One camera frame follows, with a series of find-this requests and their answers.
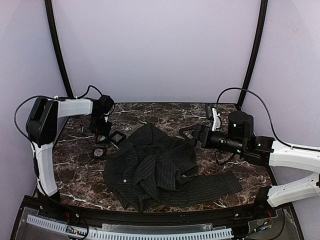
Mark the black front table rail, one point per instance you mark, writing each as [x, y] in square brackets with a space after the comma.
[230, 217]

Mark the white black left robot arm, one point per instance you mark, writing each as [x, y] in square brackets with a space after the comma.
[42, 130]

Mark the black frame post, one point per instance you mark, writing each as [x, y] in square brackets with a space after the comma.
[254, 51]
[57, 47]

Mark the white slotted cable duct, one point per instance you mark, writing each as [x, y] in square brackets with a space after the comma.
[131, 232]

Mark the black right frame post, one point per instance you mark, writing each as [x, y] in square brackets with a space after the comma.
[254, 51]

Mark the dark pinstriped garment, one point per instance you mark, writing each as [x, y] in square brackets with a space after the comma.
[152, 168]

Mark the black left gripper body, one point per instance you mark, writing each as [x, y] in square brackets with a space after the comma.
[100, 127]

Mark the black square box right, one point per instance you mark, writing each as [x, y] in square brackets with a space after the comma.
[117, 137]

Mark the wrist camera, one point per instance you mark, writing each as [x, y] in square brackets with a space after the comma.
[213, 116]
[106, 116]

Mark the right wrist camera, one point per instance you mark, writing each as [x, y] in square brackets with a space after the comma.
[213, 116]

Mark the black square box rear left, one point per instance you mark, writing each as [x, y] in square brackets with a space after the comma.
[101, 143]

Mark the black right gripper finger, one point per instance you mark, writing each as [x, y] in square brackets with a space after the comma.
[192, 139]
[188, 131]

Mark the black square box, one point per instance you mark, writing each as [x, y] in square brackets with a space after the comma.
[104, 148]
[101, 143]
[117, 137]

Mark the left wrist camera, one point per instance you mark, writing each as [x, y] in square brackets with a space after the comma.
[106, 116]

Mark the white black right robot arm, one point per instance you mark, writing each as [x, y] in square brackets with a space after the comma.
[260, 151]

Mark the black left frame post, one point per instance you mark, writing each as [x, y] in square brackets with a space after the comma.
[57, 47]

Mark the black square box front left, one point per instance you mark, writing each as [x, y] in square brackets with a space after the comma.
[104, 148]

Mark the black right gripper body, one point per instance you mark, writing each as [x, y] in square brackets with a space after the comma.
[200, 135]

